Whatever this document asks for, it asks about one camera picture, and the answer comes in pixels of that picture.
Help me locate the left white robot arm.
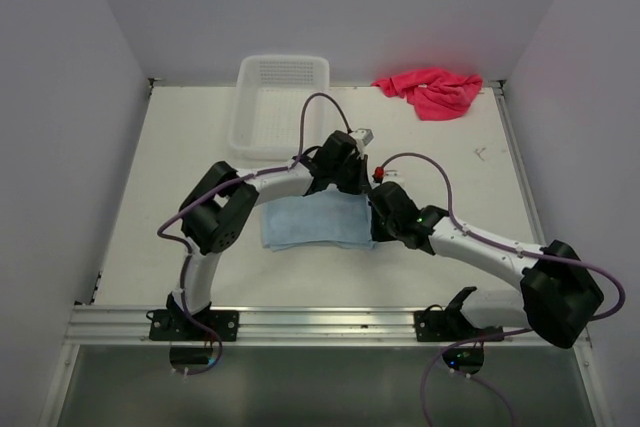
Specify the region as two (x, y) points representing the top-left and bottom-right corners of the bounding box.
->
(157, 129), (374, 340)

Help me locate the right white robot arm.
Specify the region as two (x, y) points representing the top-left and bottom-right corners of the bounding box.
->
(368, 182), (604, 348)

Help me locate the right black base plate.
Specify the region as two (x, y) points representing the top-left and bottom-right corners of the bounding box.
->
(413, 305), (503, 342)

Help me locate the light blue towel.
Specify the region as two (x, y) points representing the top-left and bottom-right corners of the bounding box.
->
(261, 190), (375, 251)

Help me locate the aluminium mounting rail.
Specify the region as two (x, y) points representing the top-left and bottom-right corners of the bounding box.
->
(64, 304), (586, 348)

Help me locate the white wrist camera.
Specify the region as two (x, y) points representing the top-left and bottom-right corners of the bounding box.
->
(372, 166), (405, 186)
(349, 128), (374, 152)

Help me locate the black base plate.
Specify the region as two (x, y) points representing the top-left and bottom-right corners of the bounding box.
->
(413, 305), (503, 342)
(146, 309), (239, 342)

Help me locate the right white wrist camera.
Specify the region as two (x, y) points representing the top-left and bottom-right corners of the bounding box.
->
(372, 166), (405, 186)

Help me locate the pink towel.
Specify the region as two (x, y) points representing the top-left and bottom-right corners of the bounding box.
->
(371, 67), (484, 121)

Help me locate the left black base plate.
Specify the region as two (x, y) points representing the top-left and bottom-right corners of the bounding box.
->
(146, 309), (239, 342)

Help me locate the white plastic basket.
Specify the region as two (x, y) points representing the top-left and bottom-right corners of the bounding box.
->
(228, 55), (330, 161)

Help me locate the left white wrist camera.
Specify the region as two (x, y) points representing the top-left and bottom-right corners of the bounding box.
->
(349, 128), (374, 152)

